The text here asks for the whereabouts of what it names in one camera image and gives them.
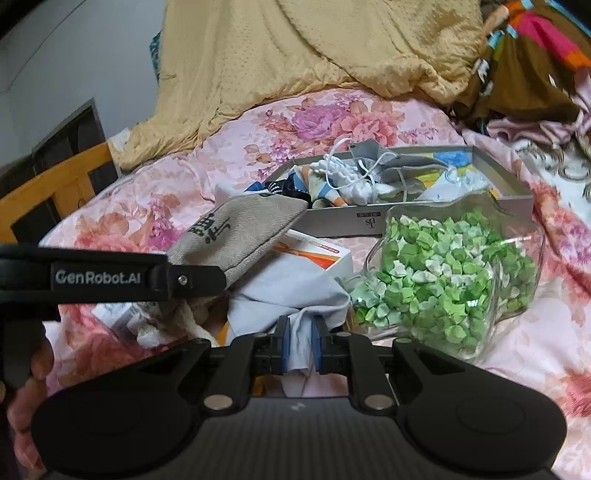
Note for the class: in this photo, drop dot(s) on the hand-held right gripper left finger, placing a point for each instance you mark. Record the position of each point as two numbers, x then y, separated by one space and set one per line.
285 344

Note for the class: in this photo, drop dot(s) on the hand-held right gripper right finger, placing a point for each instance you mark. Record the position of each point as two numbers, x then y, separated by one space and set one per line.
318 344

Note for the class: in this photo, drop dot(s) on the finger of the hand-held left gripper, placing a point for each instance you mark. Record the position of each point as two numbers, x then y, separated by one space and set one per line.
198 277

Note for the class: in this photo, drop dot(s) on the light grey cloth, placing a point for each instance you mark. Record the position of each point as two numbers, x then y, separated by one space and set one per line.
277 290

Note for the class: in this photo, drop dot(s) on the navy striped sock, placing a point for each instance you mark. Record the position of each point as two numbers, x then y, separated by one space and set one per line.
281 188

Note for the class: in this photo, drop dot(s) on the grey tray box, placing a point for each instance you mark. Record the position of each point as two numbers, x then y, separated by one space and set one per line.
332 221

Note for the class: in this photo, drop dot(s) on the white towel blue print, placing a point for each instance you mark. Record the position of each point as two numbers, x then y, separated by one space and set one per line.
355 185

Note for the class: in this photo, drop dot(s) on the white teal plastic packet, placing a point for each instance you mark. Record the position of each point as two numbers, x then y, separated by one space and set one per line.
443 187

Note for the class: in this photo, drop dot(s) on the grey face mask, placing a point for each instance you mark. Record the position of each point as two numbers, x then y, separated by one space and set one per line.
415 166

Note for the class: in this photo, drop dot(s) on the person's left hand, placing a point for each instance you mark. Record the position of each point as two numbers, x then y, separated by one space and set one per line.
27 401

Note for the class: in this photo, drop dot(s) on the orange round container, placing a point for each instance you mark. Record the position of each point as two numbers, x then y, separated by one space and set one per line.
226 334

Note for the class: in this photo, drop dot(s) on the orange white box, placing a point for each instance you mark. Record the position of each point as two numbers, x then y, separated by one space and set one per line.
323 261

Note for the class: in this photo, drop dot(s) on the glass jar green paper stars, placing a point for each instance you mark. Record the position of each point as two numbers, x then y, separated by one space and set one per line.
438 277

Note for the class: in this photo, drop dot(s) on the dark door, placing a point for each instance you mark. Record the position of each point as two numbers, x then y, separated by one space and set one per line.
69 134

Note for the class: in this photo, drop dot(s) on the pastel striped sock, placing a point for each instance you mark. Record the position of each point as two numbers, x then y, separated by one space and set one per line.
318 184

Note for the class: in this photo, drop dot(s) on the pink floral bedsheet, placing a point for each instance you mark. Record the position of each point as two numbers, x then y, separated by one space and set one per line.
277 129

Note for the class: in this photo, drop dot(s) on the teal patterned cloth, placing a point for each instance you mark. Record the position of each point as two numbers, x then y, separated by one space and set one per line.
155 50

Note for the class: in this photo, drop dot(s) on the yellow cartoon cloth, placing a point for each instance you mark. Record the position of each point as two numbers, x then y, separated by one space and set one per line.
457 159

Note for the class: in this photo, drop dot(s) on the beige quilt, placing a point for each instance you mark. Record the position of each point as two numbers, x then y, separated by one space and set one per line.
277 55

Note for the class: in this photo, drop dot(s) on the pale pink cloth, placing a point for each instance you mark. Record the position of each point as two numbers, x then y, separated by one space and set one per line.
508 129

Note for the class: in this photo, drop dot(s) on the gold scroll patterned sheet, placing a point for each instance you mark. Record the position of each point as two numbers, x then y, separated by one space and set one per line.
563 161

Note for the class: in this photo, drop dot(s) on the colourful striped garment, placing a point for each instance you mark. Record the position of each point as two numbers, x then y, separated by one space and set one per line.
521 69

